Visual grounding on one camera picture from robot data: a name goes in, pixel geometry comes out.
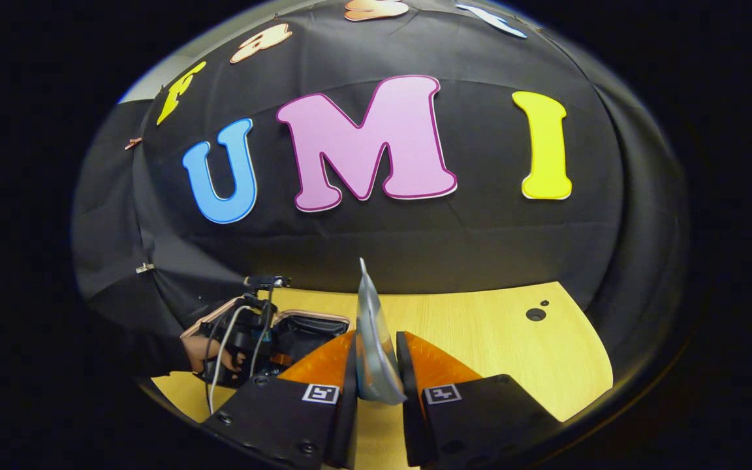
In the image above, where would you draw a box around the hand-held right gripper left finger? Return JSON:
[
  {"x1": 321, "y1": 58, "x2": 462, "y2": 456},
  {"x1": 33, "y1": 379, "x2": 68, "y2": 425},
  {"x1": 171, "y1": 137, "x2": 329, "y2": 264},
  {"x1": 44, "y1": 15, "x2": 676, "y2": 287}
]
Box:
[{"x1": 201, "y1": 330, "x2": 359, "y2": 469}]

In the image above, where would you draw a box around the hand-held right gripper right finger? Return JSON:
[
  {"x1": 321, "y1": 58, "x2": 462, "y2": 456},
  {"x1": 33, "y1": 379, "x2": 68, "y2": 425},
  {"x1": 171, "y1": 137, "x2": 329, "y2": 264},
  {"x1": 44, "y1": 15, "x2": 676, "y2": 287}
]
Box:
[{"x1": 396, "y1": 331, "x2": 560, "y2": 468}]

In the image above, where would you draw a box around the pink suitcase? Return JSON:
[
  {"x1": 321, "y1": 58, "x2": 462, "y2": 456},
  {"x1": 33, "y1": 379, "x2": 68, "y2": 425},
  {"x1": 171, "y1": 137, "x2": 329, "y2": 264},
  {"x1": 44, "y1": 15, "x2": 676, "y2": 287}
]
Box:
[{"x1": 180, "y1": 297, "x2": 352, "y2": 386}]

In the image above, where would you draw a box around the black backdrop cloth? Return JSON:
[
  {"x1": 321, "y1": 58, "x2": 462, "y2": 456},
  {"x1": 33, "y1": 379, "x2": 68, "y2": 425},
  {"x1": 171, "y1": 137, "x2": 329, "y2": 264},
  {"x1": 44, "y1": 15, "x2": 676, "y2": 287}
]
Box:
[{"x1": 72, "y1": 0, "x2": 689, "y2": 392}]

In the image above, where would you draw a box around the white cable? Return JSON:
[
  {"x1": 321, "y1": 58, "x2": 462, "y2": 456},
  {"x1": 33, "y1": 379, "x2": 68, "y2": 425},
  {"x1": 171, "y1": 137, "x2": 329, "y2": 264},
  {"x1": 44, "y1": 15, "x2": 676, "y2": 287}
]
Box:
[{"x1": 206, "y1": 304, "x2": 254, "y2": 415}]

